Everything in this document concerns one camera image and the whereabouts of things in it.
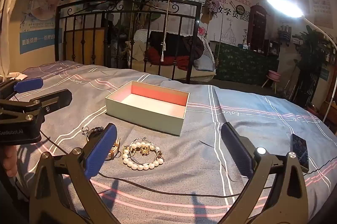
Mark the tan strap wristwatch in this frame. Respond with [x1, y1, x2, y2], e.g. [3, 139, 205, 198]
[105, 138, 121, 161]

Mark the gold leaf brooch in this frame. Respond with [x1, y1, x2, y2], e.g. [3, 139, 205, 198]
[139, 146, 154, 156]

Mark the person left hand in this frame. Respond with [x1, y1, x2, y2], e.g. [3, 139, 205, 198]
[1, 146, 17, 178]

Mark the black smartphone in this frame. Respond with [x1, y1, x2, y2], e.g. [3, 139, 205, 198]
[291, 134, 309, 173]

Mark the silver keyring charm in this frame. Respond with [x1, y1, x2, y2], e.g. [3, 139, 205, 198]
[82, 126, 104, 138]

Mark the grey striped bedsheet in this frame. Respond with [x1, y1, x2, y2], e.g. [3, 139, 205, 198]
[17, 61, 336, 223]

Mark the pink small stool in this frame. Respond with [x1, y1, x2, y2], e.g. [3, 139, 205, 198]
[262, 70, 281, 94]

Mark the open pale green box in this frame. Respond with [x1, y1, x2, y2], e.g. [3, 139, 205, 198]
[105, 81, 190, 136]

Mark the red cushion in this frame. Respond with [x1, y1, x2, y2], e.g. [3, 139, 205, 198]
[145, 47, 189, 71]

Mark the green patterned counter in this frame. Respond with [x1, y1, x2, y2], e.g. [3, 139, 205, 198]
[214, 43, 279, 86]

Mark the green potted plant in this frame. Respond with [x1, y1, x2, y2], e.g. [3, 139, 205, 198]
[291, 25, 331, 108]

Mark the dark red phone booth cabinet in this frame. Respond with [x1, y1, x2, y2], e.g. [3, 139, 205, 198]
[247, 4, 267, 51]

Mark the white floor lamp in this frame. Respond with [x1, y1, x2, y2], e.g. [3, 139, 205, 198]
[264, 0, 337, 123]

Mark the white pearl bracelet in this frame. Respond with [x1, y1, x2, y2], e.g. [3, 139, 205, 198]
[122, 141, 165, 171]

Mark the black iron bed frame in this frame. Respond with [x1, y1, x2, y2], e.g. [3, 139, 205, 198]
[54, 0, 202, 68]

